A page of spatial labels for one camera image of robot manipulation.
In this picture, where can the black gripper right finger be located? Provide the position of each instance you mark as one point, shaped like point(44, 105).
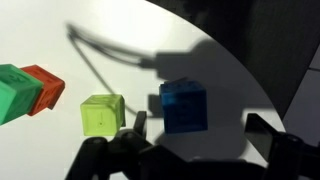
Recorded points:
point(283, 156)

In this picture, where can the blue block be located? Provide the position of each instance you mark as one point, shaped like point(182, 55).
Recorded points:
point(185, 106)

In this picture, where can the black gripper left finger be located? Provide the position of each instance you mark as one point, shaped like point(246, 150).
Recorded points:
point(133, 156)

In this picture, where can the lime green block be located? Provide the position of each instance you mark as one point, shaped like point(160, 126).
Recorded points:
point(100, 115)

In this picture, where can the orange red block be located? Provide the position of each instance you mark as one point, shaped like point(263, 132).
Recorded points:
point(48, 90)

